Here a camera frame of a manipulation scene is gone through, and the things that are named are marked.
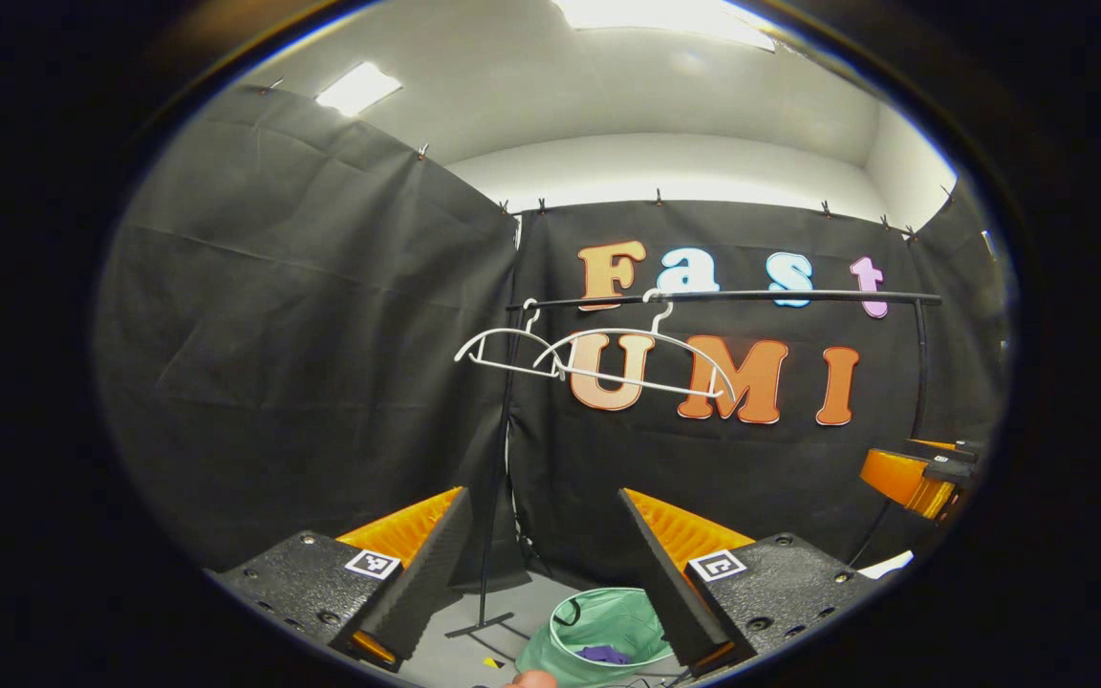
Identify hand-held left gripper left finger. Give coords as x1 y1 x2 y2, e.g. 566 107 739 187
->
206 485 473 673

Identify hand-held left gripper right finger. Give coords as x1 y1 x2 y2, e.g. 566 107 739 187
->
617 487 881 679

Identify green laundry hamper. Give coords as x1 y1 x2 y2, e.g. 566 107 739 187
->
515 587 676 688

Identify white plastic hanger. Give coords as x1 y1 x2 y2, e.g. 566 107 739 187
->
533 289 738 402
453 298 566 381

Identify black metal clothes rack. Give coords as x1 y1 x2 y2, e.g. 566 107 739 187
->
443 289 943 641

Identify plain black backdrop cloth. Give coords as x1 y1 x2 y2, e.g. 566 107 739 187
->
94 84 521 589
909 182 1010 460

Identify small ceiling light panel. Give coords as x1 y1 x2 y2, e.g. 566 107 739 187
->
314 62 403 118

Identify large ceiling light panel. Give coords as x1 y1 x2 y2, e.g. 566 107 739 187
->
550 0 781 54

